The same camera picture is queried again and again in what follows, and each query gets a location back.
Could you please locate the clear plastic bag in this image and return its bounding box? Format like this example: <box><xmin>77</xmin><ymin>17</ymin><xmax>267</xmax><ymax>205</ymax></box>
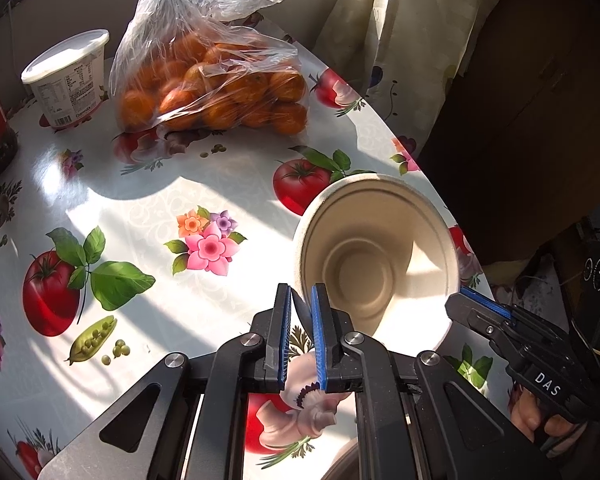
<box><xmin>109</xmin><ymin>0</ymin><xmax>319</xmax><ymax>137</ymax></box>

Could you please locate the pile of small oranges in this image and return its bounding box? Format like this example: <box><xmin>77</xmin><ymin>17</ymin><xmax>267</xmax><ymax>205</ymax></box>
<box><xmin>117</xmin><ymin>32</ymin><xmax>309</xmax><ymax>136</ymax></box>

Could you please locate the person's right hand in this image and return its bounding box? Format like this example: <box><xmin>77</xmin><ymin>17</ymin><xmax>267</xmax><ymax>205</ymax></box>
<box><xmin>510</xmin><ymin>389</ymin><xmax>577</xmax><ymax>444</ymax></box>

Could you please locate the printed fruit and flower tablecloth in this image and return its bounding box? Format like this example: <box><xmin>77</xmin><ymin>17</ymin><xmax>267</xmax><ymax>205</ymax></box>
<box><xmin>0</xmin><ymin>17</ymin><xmax>512</xmax><ymax>480</ymax></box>

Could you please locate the white plastic tub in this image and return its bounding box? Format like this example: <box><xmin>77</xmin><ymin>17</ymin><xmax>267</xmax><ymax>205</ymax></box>
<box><xmin>21</xmin><ymin>30</ymin><xmax>111</xmax><ymax>130</ymax></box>

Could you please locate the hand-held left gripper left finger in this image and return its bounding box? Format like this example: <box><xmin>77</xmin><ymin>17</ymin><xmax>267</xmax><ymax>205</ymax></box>
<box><xmin>39</xmin><ymin>283</ymin><xmax>293</xmax><ymax>480</ymax></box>

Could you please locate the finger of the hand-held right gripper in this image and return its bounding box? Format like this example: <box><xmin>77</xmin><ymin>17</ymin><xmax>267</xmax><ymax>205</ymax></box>
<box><xmin>445</xmin><ymin>286</ymin><xmax>520</xmax><ymax>348</ymax></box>

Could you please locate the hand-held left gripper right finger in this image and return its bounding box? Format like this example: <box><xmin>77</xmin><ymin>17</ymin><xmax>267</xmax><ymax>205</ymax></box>
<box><xmin>311</xmin><ymin>283</ymin><xmax>561</xmax><ymax>480</ymax></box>

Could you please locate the cream patterned curtain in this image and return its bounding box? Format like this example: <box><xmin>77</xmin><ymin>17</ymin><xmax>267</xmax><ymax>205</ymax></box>
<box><xmin>312</xmin><ymin>0</ymin><xmax>513</xmax><ymax>117</ymax></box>

